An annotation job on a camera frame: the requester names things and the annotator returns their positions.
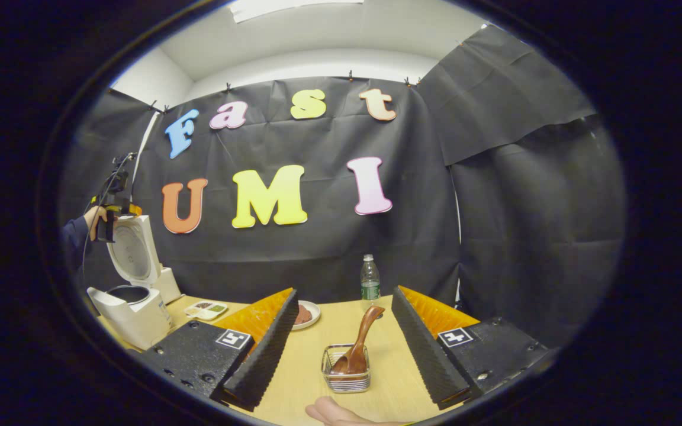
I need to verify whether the white rice cooker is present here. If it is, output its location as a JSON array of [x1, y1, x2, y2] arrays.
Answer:
[[87, 215, 173, 351]]

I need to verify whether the long ceiling light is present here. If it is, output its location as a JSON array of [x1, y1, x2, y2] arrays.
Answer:
[[229, 0, 365, 23]]

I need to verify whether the black backdrop cloth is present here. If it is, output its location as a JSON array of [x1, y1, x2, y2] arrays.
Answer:
[[60, 24, 626, 350]]

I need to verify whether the white round plate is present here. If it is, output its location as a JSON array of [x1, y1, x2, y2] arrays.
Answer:
[[292, 300, 321, 330]]

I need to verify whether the white toaster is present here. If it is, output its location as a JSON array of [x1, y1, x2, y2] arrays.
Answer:
[[152, 267, 183, 305]]

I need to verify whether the metal wire chopstick holder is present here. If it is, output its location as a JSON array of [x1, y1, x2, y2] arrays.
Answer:
[[321, 344, 371, 393]]

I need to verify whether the clear plastic water bottle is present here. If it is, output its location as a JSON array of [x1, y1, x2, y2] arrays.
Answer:
[[361, 254, 381, 312]]

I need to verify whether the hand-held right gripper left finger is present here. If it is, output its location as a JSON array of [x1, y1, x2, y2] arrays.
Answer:
[[140, 288, 298, 412]]

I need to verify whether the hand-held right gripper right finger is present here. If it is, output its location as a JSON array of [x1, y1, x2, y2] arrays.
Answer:
[[391, 286, 555, 410]]

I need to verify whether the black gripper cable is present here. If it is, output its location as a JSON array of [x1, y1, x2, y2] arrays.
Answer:
[[82, 195, 105, 279]]

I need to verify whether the white divided condiment dish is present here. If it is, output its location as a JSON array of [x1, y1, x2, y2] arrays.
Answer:
[[184, 301, 229, 321]]

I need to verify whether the brown wooden spoon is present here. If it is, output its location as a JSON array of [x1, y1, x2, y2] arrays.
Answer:
[[331, 305, 386, 375]]

